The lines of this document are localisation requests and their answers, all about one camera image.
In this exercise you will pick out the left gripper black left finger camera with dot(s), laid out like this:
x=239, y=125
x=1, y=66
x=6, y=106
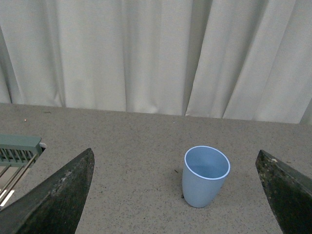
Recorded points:
x=55, y=206

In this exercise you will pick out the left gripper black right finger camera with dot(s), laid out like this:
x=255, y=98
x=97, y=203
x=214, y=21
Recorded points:
x=289, y=193

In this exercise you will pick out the blue plastic cup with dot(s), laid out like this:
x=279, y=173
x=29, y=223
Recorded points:
x=204, y=172

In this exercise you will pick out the green dish rack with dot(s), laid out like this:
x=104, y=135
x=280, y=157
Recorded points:
x=17, y=155

